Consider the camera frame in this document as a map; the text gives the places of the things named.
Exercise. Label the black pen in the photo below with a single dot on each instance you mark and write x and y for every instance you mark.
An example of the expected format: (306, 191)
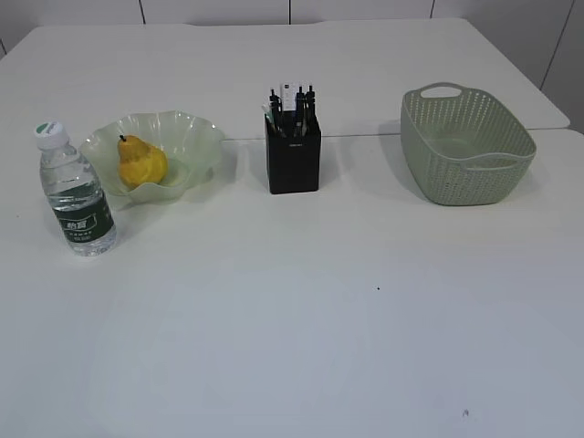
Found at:
(299, 120)
(310, 109)
(277, 115)

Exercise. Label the teal utility knife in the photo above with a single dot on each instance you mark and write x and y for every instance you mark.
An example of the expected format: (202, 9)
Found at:
(269, 116)

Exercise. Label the transparent plastic ruler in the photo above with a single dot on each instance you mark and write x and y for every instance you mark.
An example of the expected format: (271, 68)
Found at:
(288, 92)

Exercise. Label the yellow pear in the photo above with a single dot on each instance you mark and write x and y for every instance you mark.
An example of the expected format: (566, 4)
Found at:
(140, 162)

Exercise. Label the clear water bottle green label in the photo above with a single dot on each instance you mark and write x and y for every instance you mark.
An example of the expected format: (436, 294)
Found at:
(74, 192)

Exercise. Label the black square pen holder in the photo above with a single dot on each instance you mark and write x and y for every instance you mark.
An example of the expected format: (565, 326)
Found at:
(293, 163)

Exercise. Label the green wavy glass plate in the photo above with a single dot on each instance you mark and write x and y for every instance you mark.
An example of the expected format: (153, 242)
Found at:
(191, 145)

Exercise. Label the green woven plastic basket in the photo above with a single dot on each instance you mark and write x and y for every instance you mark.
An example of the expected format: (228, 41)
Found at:
(462, 145)

